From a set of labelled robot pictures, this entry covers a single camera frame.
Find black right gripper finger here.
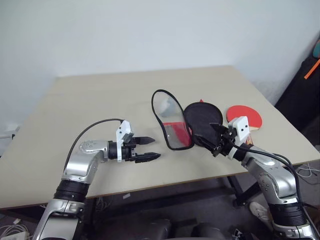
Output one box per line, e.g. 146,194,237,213
193,138,216,153
209,122,228,135

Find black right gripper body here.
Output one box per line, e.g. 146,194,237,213
211,126,239,158

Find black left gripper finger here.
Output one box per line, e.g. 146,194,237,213
134,152,161,165
134,136,156,147

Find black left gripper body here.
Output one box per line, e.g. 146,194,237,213
121,134,139,164

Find black paddle case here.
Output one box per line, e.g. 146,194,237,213
151,88,224,152

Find red table tennis paddle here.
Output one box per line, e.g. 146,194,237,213
225,104,264,146

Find white shoe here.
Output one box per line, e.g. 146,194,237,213
249,201,274,227

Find orange stick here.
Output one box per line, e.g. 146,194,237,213
303,59,320,80

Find white power strip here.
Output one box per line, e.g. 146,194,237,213
0,223,32,240

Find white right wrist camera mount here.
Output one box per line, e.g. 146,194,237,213
227,115,251,160

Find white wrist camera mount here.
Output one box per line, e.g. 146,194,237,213
227,115,251,160
115,120,134,164

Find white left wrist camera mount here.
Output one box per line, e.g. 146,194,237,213
115,120,134,164

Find black table frame leg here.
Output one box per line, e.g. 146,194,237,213
224,173,258,207

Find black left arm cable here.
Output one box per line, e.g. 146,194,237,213
63,118,125,173

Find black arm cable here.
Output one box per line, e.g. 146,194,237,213
231,141,316,227
63,118,125,173

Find white cable bundle under table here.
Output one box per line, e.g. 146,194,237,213
94,194,112,215

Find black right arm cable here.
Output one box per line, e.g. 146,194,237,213
231,141,316,227

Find white floor cables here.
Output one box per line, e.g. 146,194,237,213
293,161,320,187

